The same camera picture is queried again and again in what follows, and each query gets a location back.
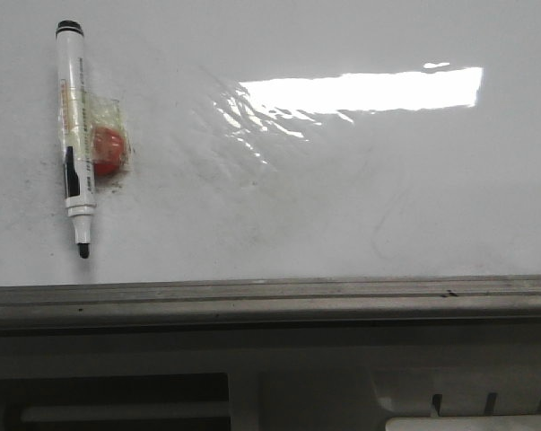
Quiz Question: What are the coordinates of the red round magnet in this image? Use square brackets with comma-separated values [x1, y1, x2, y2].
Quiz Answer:
[92, 126, 126, 177]

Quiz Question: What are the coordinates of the white black whiteboard marker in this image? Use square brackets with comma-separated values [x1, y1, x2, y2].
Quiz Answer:
[56, 20, 96, 259]

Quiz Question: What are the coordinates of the white whiteboard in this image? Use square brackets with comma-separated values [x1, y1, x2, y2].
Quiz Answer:
[0, 1, 541, 286]

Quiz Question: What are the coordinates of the white plastic marker tray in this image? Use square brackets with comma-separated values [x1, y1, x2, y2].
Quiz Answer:
[386, 415, 541, 431]

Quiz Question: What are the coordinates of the grey aluminium whiteboard tray rail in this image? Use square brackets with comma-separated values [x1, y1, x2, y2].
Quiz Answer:
[0, 275, 541, 334]

